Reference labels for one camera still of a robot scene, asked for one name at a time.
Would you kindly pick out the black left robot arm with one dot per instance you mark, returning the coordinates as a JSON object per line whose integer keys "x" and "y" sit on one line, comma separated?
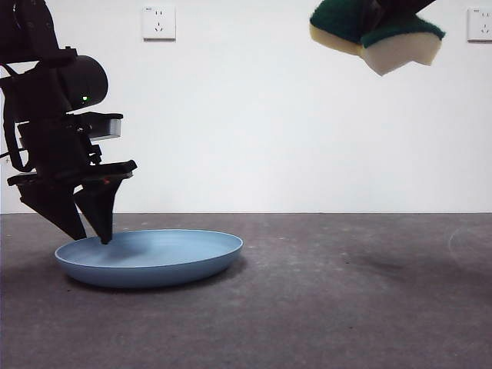
{"x": 27, "y": 30}

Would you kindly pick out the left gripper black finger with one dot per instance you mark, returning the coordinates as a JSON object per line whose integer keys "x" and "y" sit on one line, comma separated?
{"x": 100, "y": 207}
{"x": 54, "y": 207}

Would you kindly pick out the light blue round plate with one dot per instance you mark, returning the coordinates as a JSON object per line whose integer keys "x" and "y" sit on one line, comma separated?
{"x": 161, "y": 257}

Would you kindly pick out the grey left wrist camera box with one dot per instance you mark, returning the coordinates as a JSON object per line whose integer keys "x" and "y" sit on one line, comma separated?
{"x": 109, "y": 128}

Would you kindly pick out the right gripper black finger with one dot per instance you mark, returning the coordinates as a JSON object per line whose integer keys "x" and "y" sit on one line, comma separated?
{"x": 371, "y": 15}
{"x": 403, "y": 7}

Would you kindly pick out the yellow sponge with green scourer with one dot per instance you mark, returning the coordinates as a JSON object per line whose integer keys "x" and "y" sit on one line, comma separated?
{"x": 399, "y": 54}

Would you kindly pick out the white wall socket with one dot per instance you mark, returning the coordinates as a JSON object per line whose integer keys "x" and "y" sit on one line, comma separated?
{"x": 159, "y": 23}
{"x": 480, "y": 25}

